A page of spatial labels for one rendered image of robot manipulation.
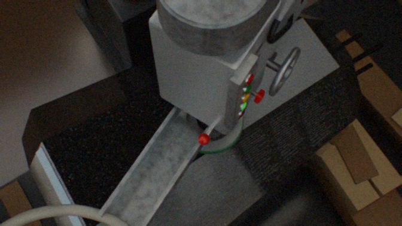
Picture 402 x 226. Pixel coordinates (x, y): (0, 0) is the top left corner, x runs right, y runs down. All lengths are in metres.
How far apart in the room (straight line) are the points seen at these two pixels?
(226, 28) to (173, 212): 0.97
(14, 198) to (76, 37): 0.87
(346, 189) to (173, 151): 1.08
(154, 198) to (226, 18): 0.66
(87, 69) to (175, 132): 1.38
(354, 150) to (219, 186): 0.81
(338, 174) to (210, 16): 1.56
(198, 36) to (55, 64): 1.95
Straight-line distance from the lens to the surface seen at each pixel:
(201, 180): 1.86
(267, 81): 1.93
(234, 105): 1.26
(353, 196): 2.47
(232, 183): 1.92
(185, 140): 1.57
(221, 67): 1.16
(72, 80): 2.89
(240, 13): 1.03
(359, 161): 2.50
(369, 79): 2.80
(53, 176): 1.88
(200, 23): 1.01
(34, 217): 1.51
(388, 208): 2.61
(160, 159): 1.56
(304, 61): 1.98
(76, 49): 2.96
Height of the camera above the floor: 2.57
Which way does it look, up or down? 69 degrees down
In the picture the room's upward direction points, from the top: 1 degrees clockwise
